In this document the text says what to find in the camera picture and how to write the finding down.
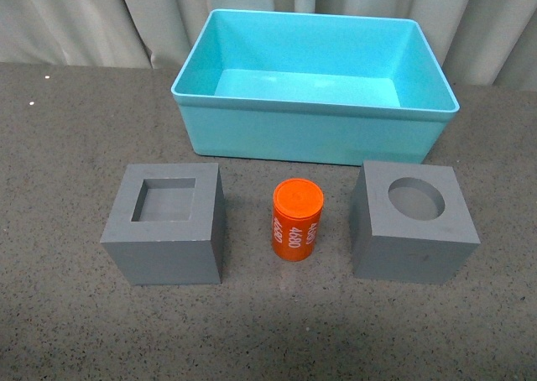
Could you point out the gray cube with square hole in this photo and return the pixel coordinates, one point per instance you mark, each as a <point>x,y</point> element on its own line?
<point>167,224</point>

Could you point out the gray cube with round hole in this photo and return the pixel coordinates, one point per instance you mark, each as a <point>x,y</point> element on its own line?
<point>409,222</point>

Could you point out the blue plastic box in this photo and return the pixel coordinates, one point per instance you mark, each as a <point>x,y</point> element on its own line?
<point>317,88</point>

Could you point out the orange cylinder marked 4680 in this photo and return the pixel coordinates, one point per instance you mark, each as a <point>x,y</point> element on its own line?
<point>297,208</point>

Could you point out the gray pleated curtain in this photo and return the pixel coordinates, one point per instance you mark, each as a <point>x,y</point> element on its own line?
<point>481,42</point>

